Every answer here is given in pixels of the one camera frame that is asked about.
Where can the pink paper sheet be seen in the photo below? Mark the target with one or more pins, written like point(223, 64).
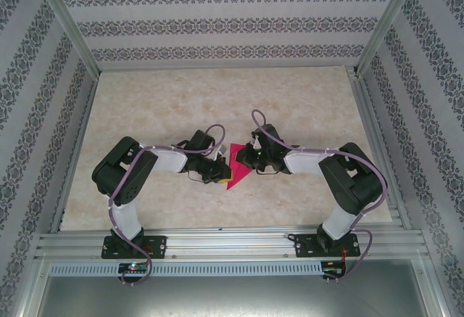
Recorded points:
point(239, 172)

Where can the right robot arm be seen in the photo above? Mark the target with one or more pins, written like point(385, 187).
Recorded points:
point(302, 162)

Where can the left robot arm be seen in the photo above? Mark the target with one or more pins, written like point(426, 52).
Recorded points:
point(166, 159)

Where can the grey metal sheet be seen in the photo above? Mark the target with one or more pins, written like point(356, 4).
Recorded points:
point(232, 299)

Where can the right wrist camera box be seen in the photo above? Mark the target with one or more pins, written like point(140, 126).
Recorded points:
point(258, 143)

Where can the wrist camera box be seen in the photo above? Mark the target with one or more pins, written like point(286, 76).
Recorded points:
point(220, 152)
point(258, 143)

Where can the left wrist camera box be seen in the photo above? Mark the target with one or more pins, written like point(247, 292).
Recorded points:
point(220, 152)

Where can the aluminium mounting rail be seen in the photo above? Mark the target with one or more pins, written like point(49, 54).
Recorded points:
point(232, 244)

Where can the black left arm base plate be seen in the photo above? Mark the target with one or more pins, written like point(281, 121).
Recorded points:
point(157, 246)

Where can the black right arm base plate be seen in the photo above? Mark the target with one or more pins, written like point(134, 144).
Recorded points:
point(304, 246)

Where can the aluminium side rail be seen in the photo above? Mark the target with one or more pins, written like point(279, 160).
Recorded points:
point(371, 132)
point(75, 150)

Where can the aluminium frame post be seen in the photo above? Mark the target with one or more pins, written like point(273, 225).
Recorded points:
point(388, 23)
point(70, 23)

